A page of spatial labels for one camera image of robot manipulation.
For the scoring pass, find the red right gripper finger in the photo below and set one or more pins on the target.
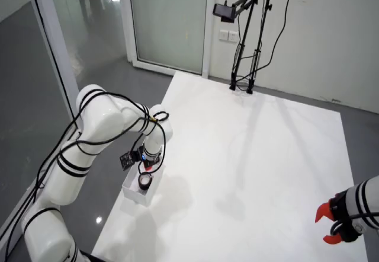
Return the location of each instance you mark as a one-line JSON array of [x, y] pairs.
[[333, 239]]

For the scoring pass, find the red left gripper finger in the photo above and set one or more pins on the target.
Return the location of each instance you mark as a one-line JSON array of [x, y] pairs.
[[148, 167], [323, 211]]

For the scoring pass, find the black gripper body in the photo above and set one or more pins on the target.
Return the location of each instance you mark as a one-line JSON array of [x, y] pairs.
[[154, 159], [343, 214]]

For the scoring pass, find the small red object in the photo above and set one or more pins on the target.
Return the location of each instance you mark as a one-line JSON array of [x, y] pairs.
[[145, 186]]

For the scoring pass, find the white rectangular bin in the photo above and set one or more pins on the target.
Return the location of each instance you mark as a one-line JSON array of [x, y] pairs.
[[134, 195]]

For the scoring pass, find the black articulated phone stand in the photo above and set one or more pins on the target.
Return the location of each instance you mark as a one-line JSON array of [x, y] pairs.
[[233, 84]]

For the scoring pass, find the frosted glass door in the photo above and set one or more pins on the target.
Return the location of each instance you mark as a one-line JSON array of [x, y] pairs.
[[168, 22]]

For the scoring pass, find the black wrist camera board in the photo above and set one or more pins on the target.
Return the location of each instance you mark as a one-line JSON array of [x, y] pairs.
[[125, 161]]

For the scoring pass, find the black aluminium rail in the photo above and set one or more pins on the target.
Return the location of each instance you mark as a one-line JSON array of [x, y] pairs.
[[89, 257]]

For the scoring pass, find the white wall switch plate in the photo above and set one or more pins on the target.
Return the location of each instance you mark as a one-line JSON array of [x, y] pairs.
[[224, 35]]

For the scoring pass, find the glass partition pale frame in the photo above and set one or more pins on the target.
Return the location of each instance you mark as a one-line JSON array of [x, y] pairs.
[[56, 51]]

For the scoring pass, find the white wall socket plate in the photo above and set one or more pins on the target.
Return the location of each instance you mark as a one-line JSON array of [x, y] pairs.
[[233, 36]]

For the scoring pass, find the black phone camera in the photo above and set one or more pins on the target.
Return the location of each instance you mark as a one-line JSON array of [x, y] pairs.
[[223, 10]]

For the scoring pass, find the black camera tripod stand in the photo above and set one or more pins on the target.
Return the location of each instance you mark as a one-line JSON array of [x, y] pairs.
[[285, 16]]

